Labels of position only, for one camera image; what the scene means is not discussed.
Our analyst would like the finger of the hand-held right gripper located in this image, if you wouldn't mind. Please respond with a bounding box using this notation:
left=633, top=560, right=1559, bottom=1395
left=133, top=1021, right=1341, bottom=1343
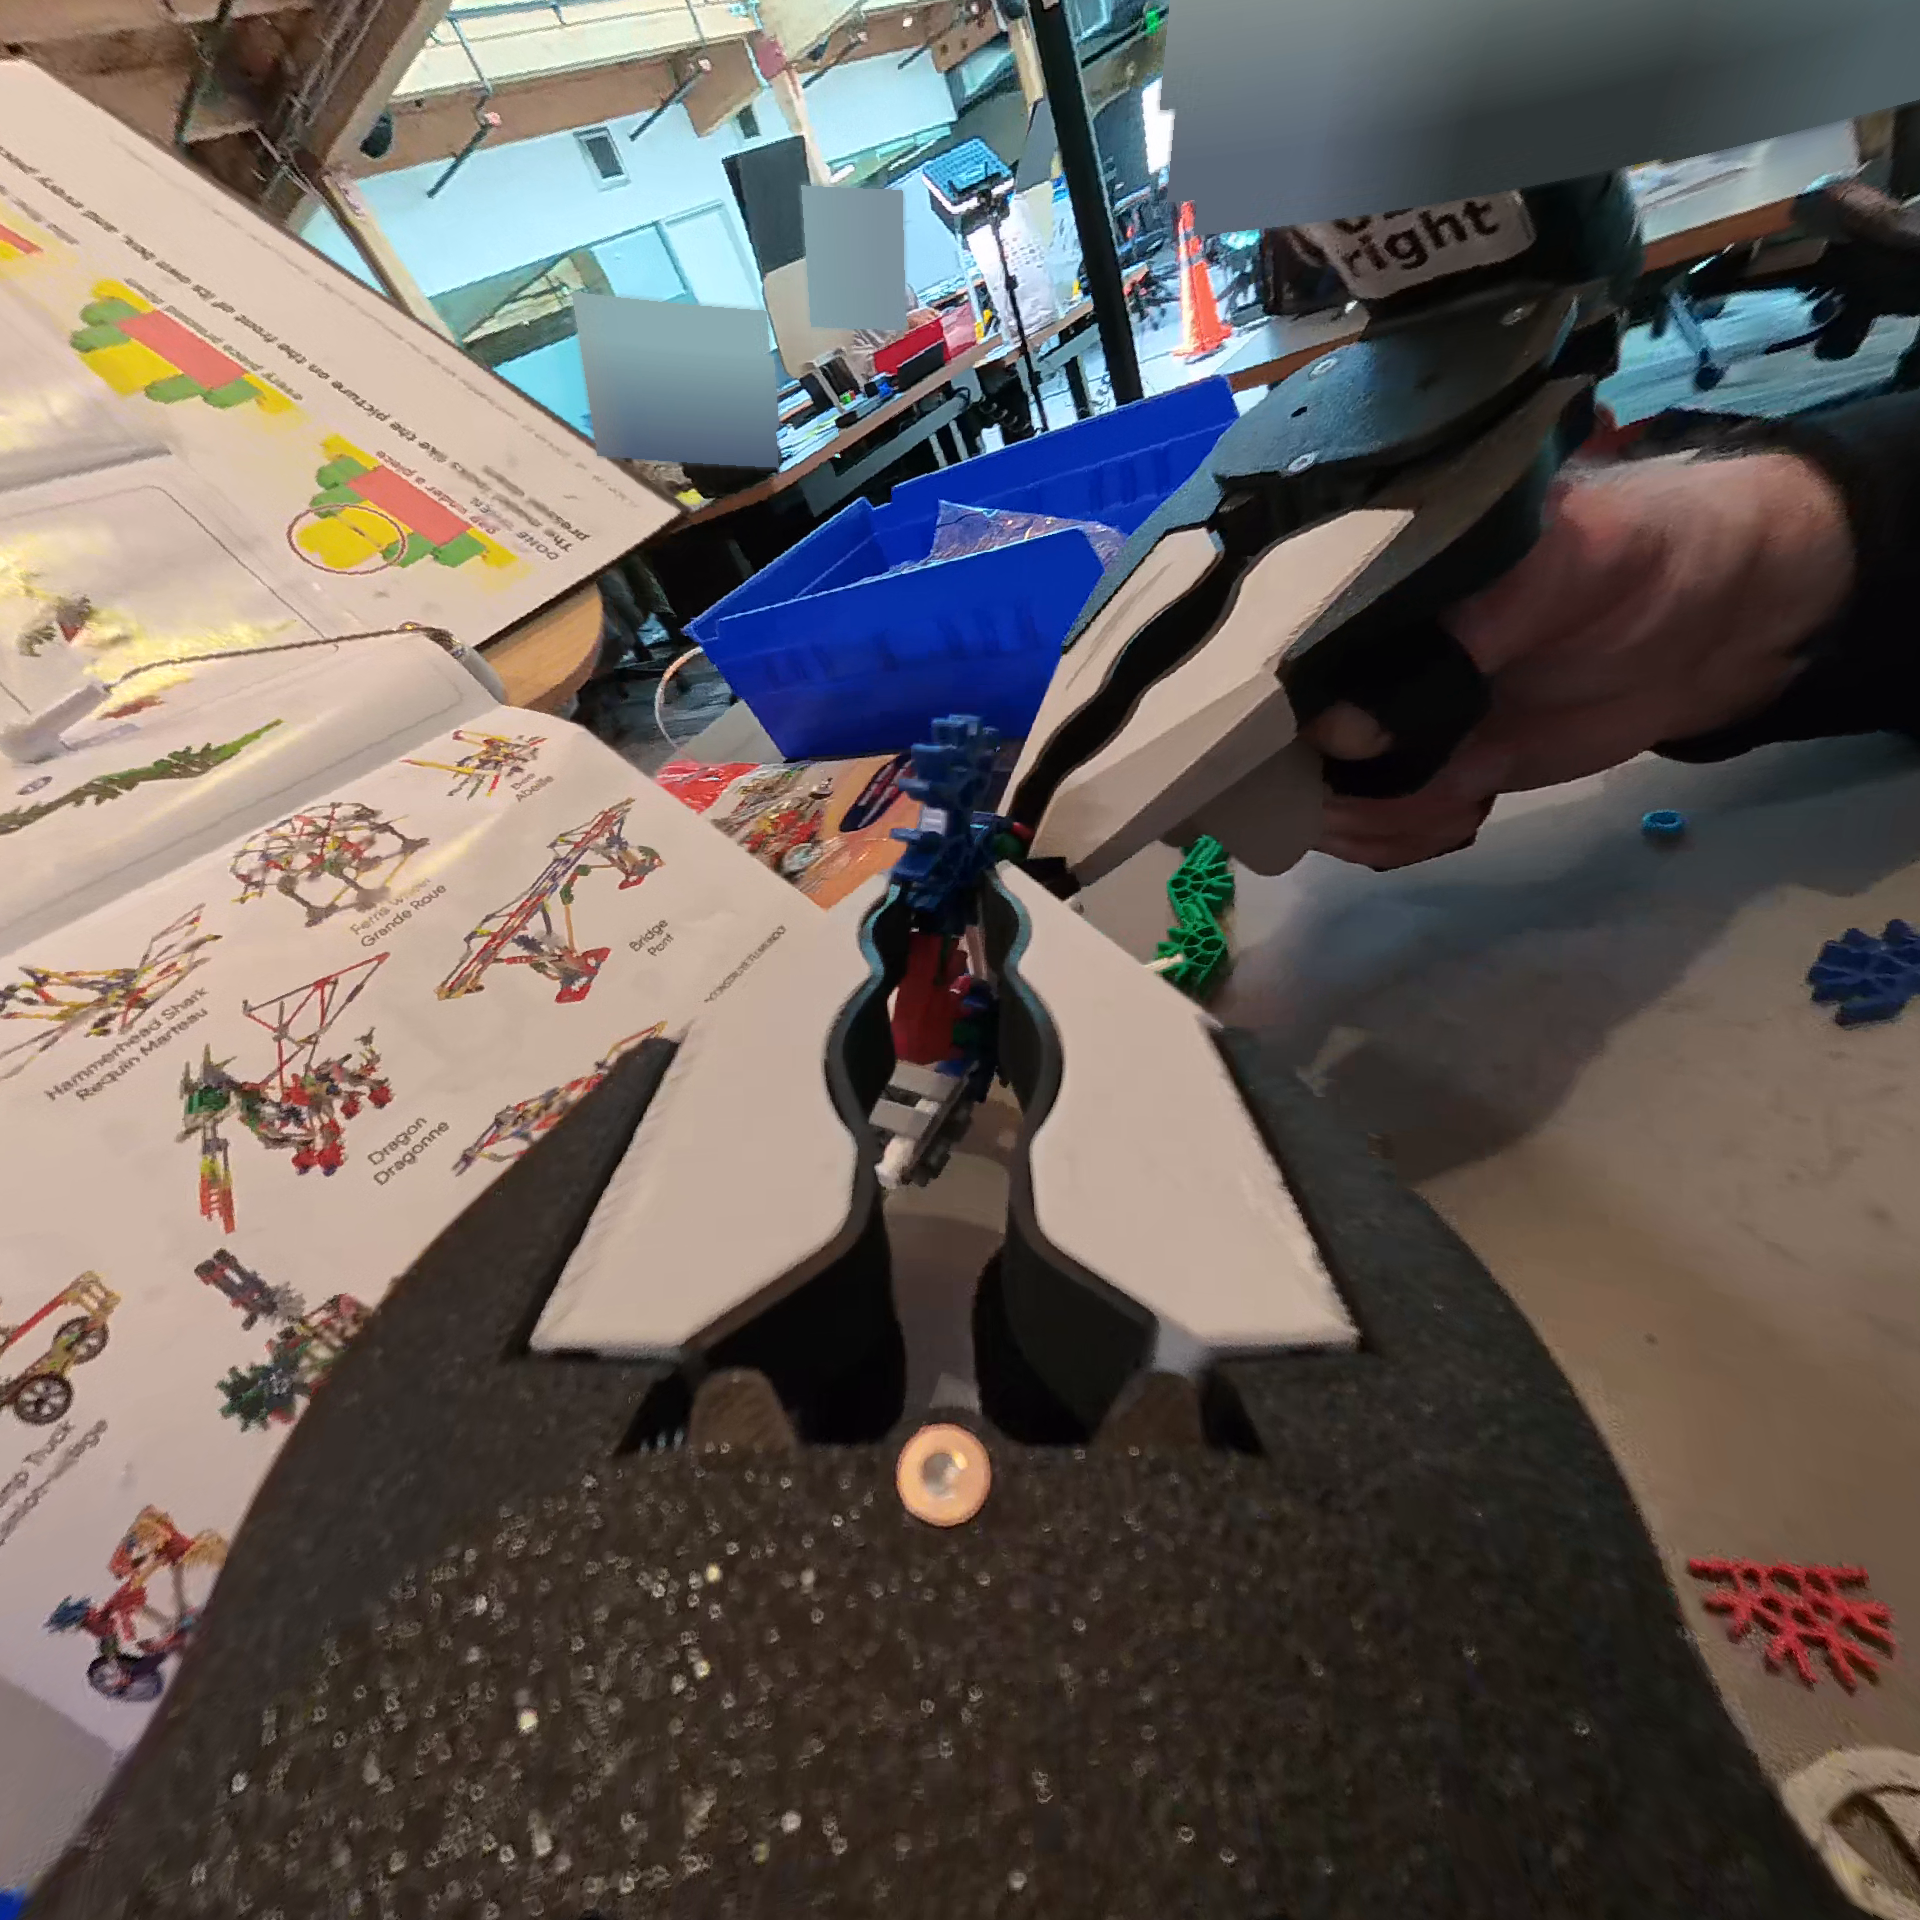
left=1025, top=503, right=1420, bottom=884
left=998, top=525, right=1229, bottom=826

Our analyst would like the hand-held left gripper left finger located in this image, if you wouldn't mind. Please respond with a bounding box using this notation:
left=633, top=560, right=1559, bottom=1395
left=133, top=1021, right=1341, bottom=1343
left=531, top=884, right=903, bottom=1366

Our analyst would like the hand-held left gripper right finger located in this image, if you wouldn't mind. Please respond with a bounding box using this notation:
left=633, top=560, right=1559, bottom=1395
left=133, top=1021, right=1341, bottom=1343
left=998, top=869, right=1365, bottom=1379

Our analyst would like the blue snowflake connector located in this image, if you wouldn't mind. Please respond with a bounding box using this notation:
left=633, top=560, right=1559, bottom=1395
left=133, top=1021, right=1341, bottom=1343
left=1808, top=917, right=1920, bottom=1027
left=889, top=719, right=1014, bottom=907

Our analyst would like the colourful construction toy model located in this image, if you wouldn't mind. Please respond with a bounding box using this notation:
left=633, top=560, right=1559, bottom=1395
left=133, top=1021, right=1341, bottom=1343
left=869, top=836, right=1037, bottom=1193

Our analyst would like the person's right forearm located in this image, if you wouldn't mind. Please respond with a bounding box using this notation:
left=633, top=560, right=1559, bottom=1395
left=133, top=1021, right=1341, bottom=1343
left=1643, top=383, right=1920, bottom=766

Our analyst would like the person's right hand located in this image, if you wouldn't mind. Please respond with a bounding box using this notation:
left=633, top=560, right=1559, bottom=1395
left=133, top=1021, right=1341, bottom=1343
left=1303, top=446, right=1859, bottom=873

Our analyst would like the clear plastic bag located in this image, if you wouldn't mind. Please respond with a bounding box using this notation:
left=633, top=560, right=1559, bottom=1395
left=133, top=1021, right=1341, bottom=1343
left=931, top=501, right=1128, bottom=568

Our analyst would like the blue plastic bin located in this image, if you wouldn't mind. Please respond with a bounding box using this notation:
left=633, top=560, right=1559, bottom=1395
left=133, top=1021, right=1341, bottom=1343
left=686, top=372, right=1246, bottom=763

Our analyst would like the orange traffic cone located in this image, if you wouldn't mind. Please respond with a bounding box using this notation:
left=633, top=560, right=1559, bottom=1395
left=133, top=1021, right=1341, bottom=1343
left=1173, top=200, right=1231, bottom=363

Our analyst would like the background work table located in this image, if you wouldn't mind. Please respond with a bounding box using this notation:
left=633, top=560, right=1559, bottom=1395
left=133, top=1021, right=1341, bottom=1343
left=680, top=296, right=1144, bottom=525

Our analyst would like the toy models instruction sheet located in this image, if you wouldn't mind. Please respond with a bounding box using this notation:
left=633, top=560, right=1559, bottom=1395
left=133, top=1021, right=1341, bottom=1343
left=0, top=709, right=817, bottom=1756

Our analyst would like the brown plastic bag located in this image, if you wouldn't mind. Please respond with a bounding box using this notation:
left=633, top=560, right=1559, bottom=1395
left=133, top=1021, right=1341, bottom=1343
left=662, top=757, right=915, bottom=907

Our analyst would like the black metal pole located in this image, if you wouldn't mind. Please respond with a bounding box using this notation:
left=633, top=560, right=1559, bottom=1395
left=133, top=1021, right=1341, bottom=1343
left=1037, top=0, right=1148, bottom=408

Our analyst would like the studio light on tripod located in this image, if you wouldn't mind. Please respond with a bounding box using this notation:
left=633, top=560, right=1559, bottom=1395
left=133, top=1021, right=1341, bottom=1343
left=918, top=143, right=1050, bottom=432

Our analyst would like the round wooden board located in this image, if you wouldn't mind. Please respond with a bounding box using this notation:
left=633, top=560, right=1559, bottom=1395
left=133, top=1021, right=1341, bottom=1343
left=485, top=579, right=607, bottom=714

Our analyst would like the red half snowflake connector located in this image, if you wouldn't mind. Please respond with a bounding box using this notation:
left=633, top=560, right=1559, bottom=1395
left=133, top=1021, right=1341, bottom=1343
left=1686, top=1557, right=1895, bottom=1693

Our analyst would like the white instruction booklet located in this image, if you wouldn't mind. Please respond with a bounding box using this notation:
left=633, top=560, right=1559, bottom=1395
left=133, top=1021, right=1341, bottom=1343
left=0, top=482, right=510, bottom=940

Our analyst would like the brick building instruction sheet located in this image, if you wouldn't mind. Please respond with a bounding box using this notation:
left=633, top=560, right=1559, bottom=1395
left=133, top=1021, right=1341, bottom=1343
left=0, top=61, right=681, bottom=638

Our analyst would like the grey spoked pulley wheel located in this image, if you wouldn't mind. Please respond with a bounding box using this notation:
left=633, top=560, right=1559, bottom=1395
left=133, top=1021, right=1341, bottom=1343
left=1777, top=1748, right=1920, bottom=1920

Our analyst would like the green connector chain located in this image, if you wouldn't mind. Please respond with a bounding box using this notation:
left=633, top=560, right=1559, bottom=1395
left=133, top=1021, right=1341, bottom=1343
left=1154, top=836, right=1237, bottom=993

